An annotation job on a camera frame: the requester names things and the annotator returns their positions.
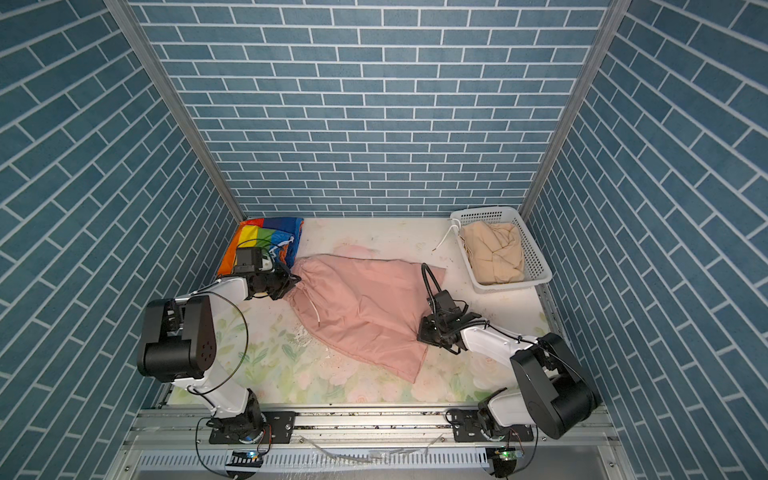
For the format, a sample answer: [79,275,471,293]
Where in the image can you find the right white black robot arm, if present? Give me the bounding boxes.
[417,290,602,440]

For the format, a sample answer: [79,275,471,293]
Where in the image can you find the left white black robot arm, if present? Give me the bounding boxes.
[137,245,300,443]

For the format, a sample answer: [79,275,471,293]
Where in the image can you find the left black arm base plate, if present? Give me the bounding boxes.
[206,411,297,445]

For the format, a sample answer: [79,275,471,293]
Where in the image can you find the white plastic laundry basket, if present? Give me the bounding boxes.
[449,206,553,294]

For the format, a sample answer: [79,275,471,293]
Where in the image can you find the pink shorts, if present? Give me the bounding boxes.
[285,254,430,383]

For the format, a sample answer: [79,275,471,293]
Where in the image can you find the beige shorts in basket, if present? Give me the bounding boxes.
[460,221,525,285]

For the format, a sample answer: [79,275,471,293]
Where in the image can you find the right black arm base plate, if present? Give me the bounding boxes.
[444,408,534,443]

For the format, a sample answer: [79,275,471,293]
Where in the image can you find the rainbow striped shorts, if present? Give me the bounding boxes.
[217,217,304,277]

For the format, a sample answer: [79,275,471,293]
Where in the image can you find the aluminium mounting rail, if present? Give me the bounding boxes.
[106,405,635,479]

